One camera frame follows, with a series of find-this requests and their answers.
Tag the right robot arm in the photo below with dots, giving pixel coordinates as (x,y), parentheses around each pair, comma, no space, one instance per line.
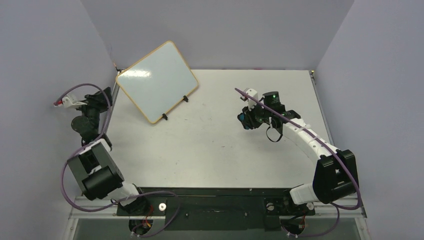
(335,175)

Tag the yellow framed whiteboard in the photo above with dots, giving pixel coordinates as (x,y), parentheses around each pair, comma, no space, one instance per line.
(158,82)

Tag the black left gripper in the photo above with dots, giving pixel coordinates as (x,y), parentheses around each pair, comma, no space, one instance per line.
(98,101)

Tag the black wire easel stand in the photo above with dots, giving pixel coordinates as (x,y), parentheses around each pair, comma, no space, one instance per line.
(165,114)

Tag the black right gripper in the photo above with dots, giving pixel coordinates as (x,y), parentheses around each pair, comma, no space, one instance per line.
(249,117)

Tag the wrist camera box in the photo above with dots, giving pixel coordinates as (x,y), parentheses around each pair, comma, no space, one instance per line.
(69,101)
(251,97)

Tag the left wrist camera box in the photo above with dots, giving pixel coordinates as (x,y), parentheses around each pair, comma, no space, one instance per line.
(69,101)

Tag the aluminium frame rail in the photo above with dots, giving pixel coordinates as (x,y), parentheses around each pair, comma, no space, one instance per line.
(321,210)

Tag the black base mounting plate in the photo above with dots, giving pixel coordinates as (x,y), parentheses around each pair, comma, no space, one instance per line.
(272,210)

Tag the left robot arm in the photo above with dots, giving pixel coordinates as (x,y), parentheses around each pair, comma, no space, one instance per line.
(93,168)

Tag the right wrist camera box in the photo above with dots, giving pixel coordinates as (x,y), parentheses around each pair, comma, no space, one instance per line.
(251,97)

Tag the blue black whiteboard eraser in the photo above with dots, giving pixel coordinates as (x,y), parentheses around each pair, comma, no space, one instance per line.
(245,121)

